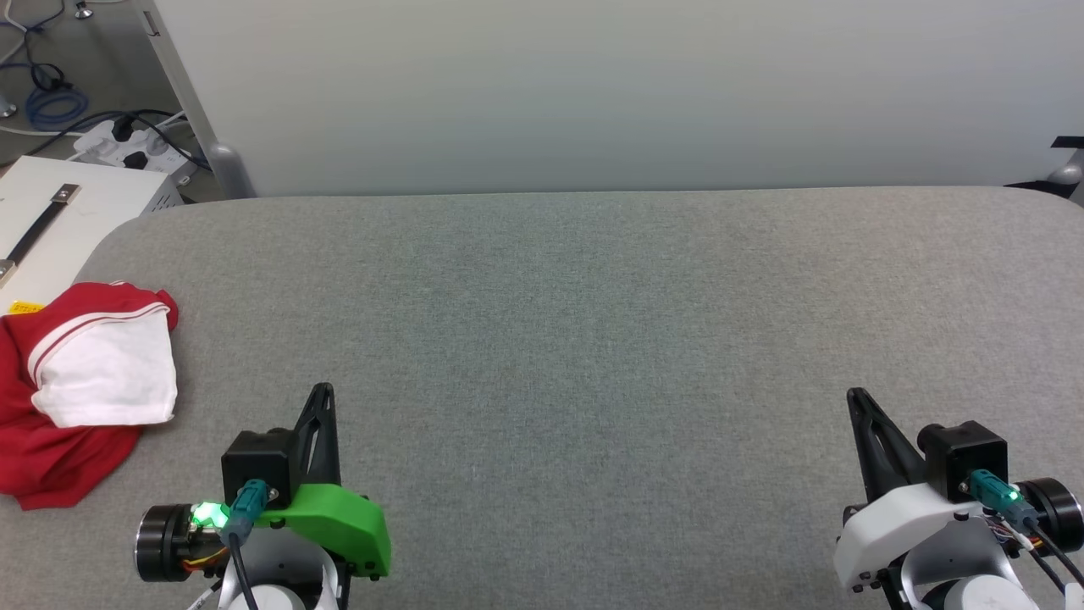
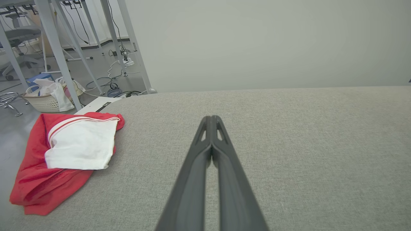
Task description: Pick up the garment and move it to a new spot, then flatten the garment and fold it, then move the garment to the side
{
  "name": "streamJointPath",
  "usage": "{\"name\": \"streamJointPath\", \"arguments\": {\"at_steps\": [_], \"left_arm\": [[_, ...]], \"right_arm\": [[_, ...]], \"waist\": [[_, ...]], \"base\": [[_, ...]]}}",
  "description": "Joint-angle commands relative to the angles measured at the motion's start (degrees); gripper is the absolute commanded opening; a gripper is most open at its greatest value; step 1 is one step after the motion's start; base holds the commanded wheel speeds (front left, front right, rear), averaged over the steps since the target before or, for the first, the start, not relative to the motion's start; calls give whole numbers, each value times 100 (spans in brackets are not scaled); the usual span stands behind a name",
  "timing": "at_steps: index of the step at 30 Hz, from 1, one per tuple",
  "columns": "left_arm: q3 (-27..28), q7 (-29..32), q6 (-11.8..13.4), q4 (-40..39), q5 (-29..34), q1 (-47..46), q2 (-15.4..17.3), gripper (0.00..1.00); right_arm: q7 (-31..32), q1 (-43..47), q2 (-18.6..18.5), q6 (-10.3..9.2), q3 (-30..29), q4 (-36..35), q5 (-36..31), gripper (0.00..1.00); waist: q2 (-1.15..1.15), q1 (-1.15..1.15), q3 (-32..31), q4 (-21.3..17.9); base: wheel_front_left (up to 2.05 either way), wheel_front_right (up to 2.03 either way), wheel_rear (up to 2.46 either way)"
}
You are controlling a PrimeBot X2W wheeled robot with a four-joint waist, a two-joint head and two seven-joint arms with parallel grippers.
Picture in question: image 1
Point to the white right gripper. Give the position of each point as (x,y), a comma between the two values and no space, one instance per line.
(889,534)

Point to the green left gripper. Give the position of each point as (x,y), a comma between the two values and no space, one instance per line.
(339,525)

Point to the red and white jersey shirt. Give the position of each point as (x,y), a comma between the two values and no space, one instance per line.
(59,457)

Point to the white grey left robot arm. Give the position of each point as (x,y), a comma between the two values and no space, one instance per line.
(271,585)

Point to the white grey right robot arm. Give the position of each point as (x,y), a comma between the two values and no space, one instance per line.
(965,585)

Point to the grey metal partition foot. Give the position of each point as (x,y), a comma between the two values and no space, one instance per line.
(230,174)

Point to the grey fabric sofa cushion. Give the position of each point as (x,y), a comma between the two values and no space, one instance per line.
(593,339)

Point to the yellow label sticker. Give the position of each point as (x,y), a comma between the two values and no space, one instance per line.
(25,307)

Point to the white metal box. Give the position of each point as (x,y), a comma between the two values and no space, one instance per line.
(93,212)

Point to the grey metal foot black tape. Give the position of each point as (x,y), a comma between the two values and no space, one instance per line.
(1063,174)

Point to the white power strip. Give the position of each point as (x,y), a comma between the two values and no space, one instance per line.
(148,148)

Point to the white partition panel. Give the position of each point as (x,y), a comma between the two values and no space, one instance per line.
(593,85)

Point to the small metal floor foot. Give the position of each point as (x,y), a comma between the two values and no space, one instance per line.
(83,10)
(7,108)

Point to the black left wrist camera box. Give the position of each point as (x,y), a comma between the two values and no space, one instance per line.
(254,462)

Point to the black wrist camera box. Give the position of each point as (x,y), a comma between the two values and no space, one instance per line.
(965,453)
(254,462)

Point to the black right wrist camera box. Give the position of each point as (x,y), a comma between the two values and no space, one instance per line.
(965,453)

